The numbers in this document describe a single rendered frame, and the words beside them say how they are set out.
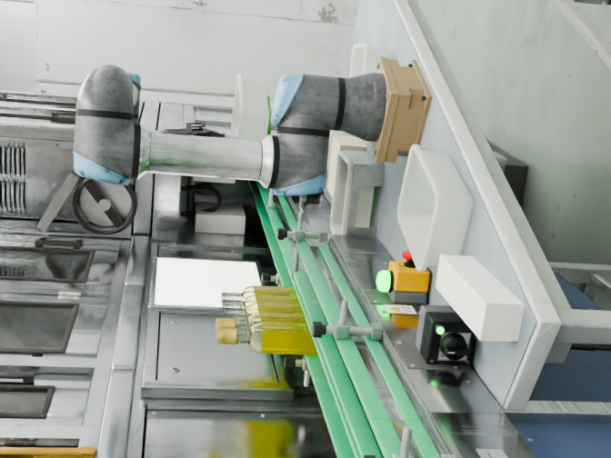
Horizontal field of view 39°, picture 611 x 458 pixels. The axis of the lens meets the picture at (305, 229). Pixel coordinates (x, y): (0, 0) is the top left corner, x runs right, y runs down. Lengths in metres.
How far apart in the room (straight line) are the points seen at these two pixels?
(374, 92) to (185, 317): 0.83
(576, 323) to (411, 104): 0.68
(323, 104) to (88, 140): 0.49
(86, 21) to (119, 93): 3.88
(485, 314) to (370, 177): 0.93
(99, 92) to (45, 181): 1.25
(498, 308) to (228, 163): 0.74
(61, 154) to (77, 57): 2.74
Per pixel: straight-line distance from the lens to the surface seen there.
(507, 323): 1.34
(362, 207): 2.21
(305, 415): 1.96
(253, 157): 1.85
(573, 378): 1.62
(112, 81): 1.83
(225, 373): 2.04
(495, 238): 1.46
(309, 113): 1.85
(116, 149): 1.80
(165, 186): 2.98
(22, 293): 2.60
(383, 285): 1.76
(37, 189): 3.04
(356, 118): 1.87
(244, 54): 5.69
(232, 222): 3.15
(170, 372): 2.03
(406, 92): 1.85
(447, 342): 1.48
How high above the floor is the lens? 1.29
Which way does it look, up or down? 9 degrees down
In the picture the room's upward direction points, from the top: 87 degrees counter-clockwise
